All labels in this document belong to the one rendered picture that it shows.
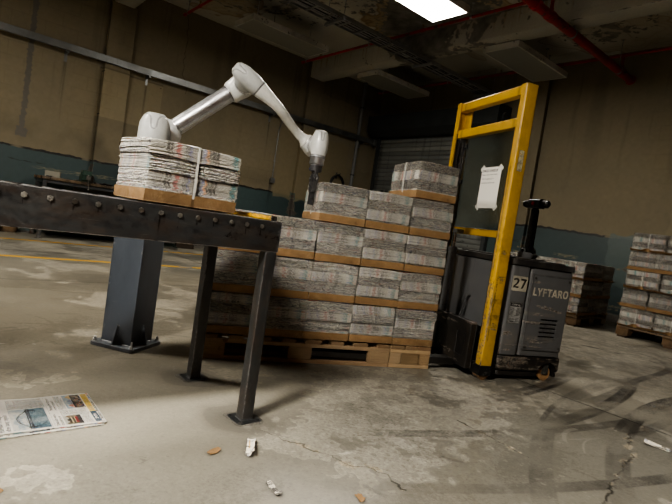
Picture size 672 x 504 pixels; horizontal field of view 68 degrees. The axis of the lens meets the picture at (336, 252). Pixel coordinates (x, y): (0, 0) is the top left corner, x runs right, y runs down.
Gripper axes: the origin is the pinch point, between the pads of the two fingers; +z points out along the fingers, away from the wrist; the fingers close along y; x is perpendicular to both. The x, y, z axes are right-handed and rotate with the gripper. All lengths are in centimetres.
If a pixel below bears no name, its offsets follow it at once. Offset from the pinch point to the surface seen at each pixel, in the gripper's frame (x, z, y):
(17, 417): 119, 97, -100
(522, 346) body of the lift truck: -148, 70, -33
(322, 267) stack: -8.6, 38.7, -18.2
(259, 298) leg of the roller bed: 43, 47, -100
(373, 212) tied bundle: -34.3, 2.0, -18.3
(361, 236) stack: -29.6, 17.2, -17.7
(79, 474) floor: 95, 98, -137
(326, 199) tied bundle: -4.7, -0.4, -16.3
